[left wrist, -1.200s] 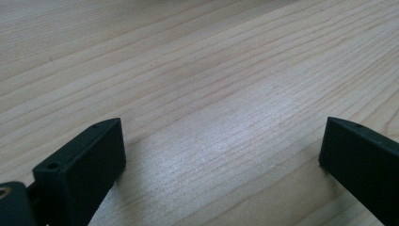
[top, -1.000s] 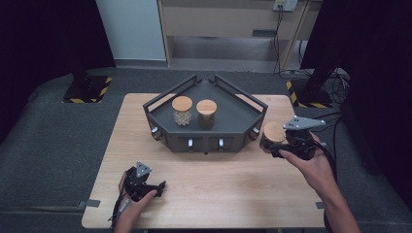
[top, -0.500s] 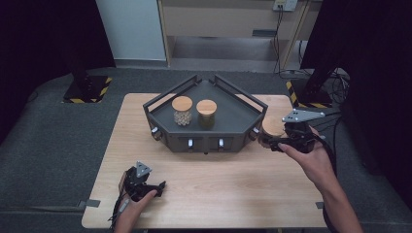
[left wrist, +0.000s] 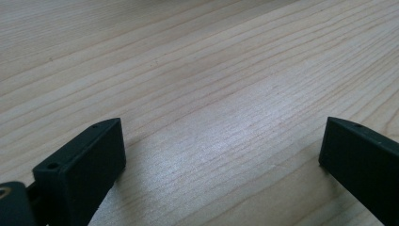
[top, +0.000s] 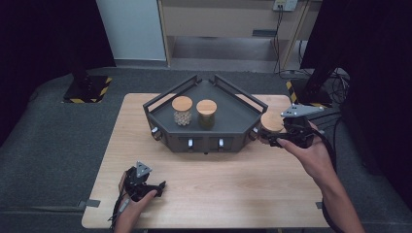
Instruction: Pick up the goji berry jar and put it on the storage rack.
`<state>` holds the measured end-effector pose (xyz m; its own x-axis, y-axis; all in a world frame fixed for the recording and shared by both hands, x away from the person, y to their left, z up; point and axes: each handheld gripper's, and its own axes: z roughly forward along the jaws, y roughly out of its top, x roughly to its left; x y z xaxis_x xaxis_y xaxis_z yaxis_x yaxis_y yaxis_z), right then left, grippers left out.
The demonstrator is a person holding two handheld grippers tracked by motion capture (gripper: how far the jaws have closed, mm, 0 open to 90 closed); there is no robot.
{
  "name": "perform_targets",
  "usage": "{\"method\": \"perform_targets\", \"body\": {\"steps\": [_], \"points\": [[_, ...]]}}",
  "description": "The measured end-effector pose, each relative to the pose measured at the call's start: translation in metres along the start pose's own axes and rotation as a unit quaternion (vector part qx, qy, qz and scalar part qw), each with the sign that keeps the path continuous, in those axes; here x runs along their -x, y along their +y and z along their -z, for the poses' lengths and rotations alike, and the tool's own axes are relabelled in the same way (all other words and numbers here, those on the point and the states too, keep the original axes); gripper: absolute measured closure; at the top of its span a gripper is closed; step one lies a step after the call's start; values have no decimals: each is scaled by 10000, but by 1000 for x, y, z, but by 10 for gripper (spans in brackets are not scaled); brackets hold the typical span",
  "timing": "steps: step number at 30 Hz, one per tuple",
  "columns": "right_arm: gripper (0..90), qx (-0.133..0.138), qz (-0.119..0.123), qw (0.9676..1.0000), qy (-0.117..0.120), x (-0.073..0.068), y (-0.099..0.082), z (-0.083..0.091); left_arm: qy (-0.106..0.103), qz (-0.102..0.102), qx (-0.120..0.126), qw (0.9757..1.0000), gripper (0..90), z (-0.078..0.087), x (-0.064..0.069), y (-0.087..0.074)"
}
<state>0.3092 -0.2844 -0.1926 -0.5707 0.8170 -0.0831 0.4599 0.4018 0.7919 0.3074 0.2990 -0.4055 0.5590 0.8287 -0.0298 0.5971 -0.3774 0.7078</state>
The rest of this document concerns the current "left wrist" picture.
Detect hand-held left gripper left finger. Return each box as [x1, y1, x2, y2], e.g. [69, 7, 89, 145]
[32, 117, 127, 226]

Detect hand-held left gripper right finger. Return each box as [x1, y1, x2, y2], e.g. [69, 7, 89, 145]
[318, 116, 399, 226]

